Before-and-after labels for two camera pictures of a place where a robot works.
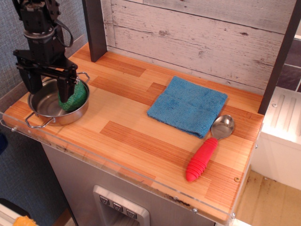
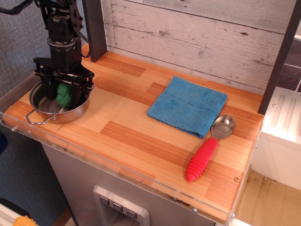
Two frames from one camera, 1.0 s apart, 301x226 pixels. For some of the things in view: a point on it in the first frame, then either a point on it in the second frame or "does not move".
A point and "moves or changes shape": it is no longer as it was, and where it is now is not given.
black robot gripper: (47, 56) → (65, 64)
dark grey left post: (93, 15) does not move
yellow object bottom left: (24, 221) does not move
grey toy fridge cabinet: (96, 197) does not move
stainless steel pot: (84, 73) moves or changes shape
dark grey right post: (281, 57) does not move
